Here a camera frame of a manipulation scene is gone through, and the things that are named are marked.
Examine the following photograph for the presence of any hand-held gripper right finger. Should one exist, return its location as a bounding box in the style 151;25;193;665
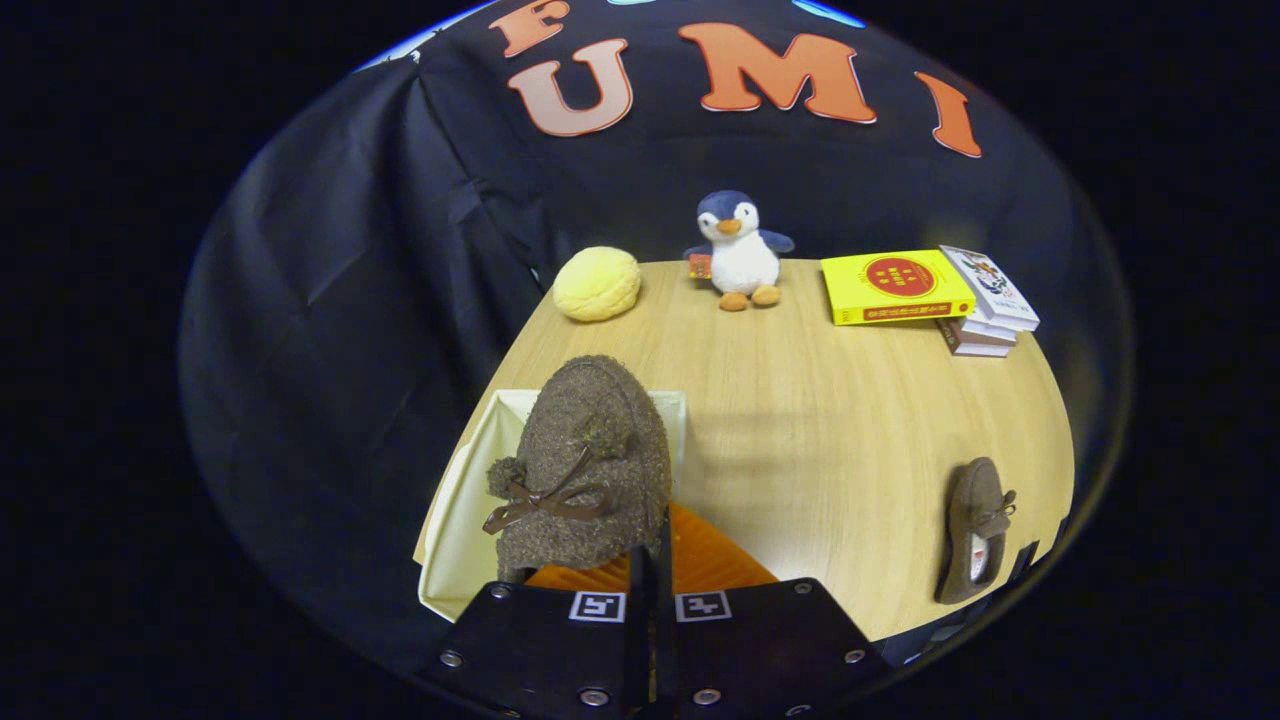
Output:
655;500;893;720

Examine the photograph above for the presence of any yellow book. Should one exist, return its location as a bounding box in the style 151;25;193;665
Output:
820;249;977;327

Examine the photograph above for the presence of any white illustrated book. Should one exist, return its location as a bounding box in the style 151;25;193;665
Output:
938;245;1041;334

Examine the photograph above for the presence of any brown fuzzy shoe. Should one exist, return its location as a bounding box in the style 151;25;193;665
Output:
483;355;673;583
935;457;1018;606

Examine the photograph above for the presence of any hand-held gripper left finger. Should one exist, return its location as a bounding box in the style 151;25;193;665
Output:
418;545;656;720

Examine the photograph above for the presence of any plush penguin toy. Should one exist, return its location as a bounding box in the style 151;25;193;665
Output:
684;190;796;312

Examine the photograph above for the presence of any beige fabric storage box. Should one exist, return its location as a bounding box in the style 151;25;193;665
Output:
413;388;689;623

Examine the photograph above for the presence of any yellow plush bun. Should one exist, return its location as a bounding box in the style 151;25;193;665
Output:
552;246;643;323

